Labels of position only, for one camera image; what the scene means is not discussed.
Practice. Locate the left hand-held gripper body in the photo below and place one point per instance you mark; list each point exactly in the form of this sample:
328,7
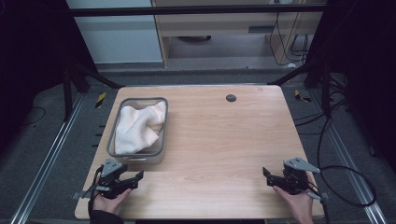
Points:
109,169

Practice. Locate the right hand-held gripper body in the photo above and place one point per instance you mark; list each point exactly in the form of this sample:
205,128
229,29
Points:
294,180

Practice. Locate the person's right hand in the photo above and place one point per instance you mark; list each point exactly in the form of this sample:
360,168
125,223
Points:
300,207

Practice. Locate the person's left hand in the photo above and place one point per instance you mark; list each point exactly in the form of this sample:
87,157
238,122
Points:
107,203

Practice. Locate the grey plastic bin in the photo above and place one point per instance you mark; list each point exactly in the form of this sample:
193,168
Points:
162,146

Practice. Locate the white towel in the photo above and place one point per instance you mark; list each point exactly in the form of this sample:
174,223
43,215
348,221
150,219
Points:
134,130

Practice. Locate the yellow black tape strip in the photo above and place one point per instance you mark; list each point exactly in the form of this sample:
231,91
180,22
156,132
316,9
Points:
301,96
100,100

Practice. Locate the grey table grommet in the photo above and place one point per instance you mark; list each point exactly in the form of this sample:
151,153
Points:
231,98

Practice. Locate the white cabinet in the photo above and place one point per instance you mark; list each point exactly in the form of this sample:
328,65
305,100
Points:
118,37

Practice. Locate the black curtain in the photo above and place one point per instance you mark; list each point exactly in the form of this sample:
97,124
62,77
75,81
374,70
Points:
28,62
367,68

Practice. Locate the light wooden desk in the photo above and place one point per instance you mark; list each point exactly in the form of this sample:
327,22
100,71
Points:
218,25

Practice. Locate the metal floor rail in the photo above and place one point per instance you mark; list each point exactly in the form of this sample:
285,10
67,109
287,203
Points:
351,168
46,161

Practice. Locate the black frame stand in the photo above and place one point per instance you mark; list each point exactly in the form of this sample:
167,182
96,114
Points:
325,90
67,93

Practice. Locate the black horizontal frame bar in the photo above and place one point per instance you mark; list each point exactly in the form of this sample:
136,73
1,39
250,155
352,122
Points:
186,10

